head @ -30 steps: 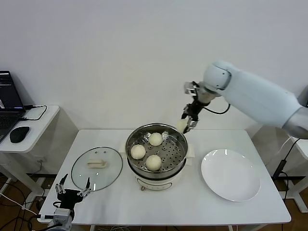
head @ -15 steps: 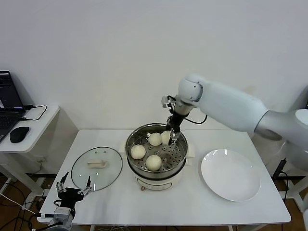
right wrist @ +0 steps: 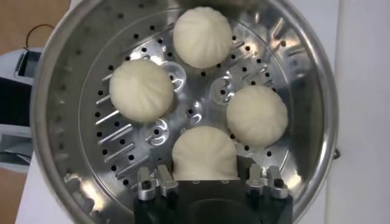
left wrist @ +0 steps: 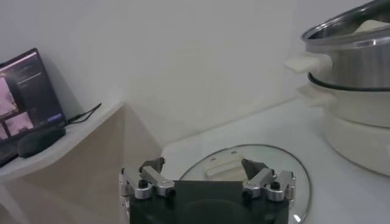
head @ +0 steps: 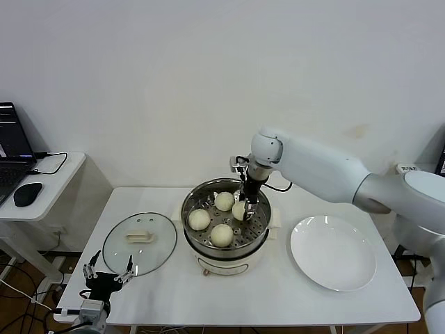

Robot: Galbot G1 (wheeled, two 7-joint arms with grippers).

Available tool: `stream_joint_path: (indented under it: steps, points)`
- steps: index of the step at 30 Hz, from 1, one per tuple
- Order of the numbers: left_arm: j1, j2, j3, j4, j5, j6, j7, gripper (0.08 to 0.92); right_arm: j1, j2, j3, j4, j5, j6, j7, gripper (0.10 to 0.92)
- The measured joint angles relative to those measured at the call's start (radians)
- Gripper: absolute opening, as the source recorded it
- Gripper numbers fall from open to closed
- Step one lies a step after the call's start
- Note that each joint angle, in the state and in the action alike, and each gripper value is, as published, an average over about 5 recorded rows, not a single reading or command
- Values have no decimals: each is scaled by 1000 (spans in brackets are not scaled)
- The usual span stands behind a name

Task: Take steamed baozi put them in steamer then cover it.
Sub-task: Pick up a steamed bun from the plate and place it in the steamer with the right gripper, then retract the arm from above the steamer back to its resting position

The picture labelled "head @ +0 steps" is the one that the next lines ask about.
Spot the glass lid cream handle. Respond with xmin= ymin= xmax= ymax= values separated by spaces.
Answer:
xmin=102 ymin=212 xmax=178 ymax=278

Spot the stainless steel steamer basket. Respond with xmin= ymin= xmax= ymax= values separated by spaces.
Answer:
xmin=172 ymin=178 xmax=282 ymax=253

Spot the white side table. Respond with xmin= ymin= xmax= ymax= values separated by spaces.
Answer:
xmin=0 ymin=152 xmax=115 ymax=289

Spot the black computer mouse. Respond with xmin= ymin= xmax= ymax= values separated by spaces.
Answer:
xmin=13 ymin=182 xmax=44 ymax=207

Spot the white steamed baozi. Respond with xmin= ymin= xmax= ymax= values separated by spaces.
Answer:
xmin=211 ymin=224 xmax=234 ymax=248
xmin=213 ymin=192 xmax=236 ymax=212
xmin=232 ymin=202 xmax=248 ymax=221
xmin=188 ymin=209 xmax=211 ymax=231

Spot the white floor cable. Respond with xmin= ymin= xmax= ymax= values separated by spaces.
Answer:
xmin=0 ymin=278 xmax=56 ymax=309

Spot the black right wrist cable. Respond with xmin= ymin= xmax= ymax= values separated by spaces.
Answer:
xmin=262 ymin=180 xmax=293 ymax=193

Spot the white round plate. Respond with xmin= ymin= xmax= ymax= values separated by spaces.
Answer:
xmin=290 ymin=215 xmax=378 ymax=292

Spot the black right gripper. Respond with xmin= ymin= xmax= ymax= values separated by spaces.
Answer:
xmin=237 ymin=175 xmax=261 ymax=221

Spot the black floor cable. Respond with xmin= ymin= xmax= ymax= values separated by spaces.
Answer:
xmin=0 ymin=260 xmax=48 ymax=334

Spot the black laptop charger cable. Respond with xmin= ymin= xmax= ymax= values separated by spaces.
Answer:
xmin=29 ymin=152 xmax=70 ymax=176

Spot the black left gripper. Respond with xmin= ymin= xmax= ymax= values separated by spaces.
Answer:
xmin=82 ymin=249 xmax=136 ymax=304

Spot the cream electric cooking pot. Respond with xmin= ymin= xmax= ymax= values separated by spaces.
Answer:
xmin=183 ymin=228 xmax=280 ymax=278

